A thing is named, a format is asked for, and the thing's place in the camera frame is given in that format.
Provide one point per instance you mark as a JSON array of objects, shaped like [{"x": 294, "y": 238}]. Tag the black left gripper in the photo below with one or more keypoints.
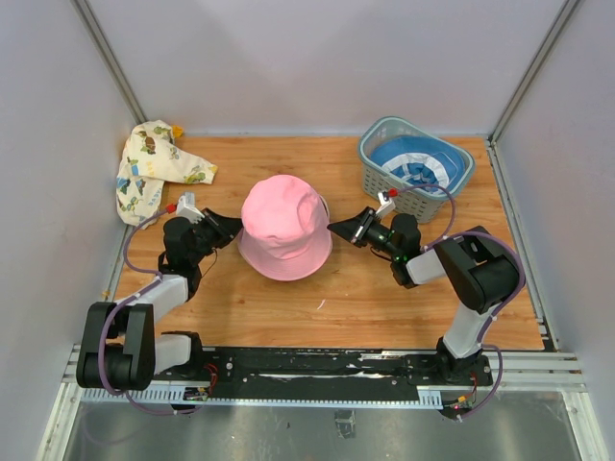
[{"x": 225, "y": 228}]

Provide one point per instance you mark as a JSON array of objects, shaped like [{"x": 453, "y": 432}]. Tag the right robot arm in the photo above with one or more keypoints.
[{"x": 483, "y": 271}]

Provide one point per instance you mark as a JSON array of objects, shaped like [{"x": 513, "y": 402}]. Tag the grey plastic basket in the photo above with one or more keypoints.
[{"x": 411, "y": 199}]

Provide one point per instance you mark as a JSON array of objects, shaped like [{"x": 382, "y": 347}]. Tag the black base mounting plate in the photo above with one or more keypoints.
[{"x": 330, "y": 375}]

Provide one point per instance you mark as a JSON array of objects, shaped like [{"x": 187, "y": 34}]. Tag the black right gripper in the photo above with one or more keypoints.
[{"x": 356, "y": 229}]

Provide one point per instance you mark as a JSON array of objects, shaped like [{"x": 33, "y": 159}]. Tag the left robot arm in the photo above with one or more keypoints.
[{"x": 119, "y": 350}]

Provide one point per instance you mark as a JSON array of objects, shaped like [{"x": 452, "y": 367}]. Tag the black pink-lined hat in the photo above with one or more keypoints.
[{"x": 325, "y": 205}]

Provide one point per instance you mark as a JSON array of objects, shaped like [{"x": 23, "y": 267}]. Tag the cartoon print cloth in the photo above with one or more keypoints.
[{"x": 150, "y": 159}]

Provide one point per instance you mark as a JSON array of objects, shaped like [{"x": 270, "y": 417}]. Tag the blue hat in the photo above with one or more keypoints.
[{"x": 418, "y": 160}]

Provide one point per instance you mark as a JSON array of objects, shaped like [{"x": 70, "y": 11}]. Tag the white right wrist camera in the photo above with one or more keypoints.
[{"x": 386, "y": 200}]

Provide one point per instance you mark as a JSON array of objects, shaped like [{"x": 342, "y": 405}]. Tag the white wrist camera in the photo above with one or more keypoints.
[
  {"x": 186, "y": 208},
  {"x": 386, "y": 200}
]

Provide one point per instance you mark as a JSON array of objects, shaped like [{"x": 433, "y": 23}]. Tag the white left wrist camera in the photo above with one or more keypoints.
[{"x": 186, "y": 208}]

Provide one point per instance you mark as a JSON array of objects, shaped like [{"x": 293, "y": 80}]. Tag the pink bucket hat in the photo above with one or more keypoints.
[{"x": 285, "y": 235}]

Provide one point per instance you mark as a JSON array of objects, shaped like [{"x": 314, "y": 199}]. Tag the small yellow object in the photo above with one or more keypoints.
[{"x": 177, "y": 131}]

